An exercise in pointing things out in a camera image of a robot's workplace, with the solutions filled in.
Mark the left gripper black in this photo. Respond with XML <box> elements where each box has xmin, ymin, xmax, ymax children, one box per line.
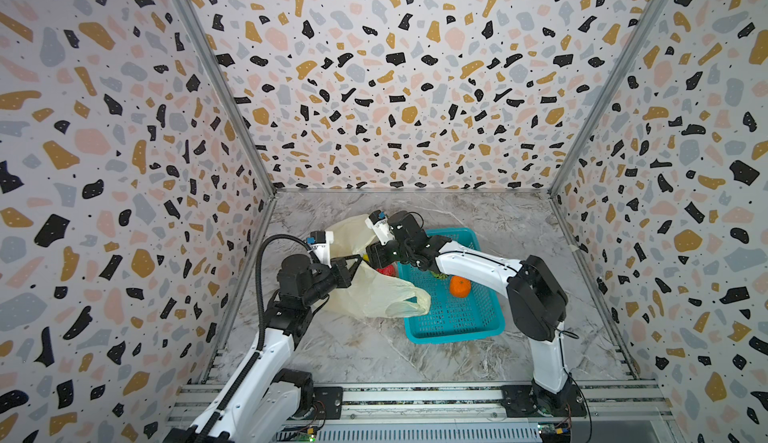
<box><xmin>300</xmin><ymin>253</ymin><xmax>360</xmax><ymax>310</ymax></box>

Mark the pale yellow plastic bag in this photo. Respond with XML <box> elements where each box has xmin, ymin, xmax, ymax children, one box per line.
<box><xmin>325</xmin><ymin>215</ymin><xmax>431</xmax><ymax>319</ymax></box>

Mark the orange fruit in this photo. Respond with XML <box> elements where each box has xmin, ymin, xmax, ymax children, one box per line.
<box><xmin>449</xmin><ymin>276</ymin><xmax>472</xmax><ymax>299</ymax></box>

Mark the red fruit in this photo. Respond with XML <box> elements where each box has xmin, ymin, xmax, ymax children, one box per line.
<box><xmin>378</xmin><ymin>265</ymin><xmax>397</xmax><ymax>277</ymax></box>

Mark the yellow banana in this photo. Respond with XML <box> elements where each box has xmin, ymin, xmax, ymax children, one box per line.
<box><xmin>427</xmin><ymin>270</ymin><xmax>451</xmax><ymax>280</ymax></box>

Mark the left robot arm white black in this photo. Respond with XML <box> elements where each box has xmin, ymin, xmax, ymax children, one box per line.
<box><xmin>164</xmin><ymin>254</ymin><xmax>363</xmax><ymax>442</ymax></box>

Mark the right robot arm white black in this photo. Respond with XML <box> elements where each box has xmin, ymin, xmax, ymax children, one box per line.
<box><xmin>365</xmin><ymin>210</ymin><xmax>573</xmax><ymax>414</ymax></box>

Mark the teal plastic basket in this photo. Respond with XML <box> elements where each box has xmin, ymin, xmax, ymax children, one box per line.
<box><xmin>397</xmin><ymin>264</ymin><xmax>506</xmax><ymax>344</ymax></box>

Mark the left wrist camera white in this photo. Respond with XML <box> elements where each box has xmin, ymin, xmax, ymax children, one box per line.
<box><xmin>306</xmin><ymin>231</ymin><xmax>334</xmax><ymax>267</ymax></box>

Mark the black corrugated cable conduit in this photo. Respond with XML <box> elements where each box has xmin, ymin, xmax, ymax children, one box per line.
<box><xmin>254</xmin><ymin>234</ymin><xmax>313</xmax><ymax>351</ymax></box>

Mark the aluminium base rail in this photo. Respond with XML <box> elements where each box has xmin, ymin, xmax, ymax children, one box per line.
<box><xmin>168</xmin><ymin>381</ymin><xmax>684</xmax><ymax>442</ymax></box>

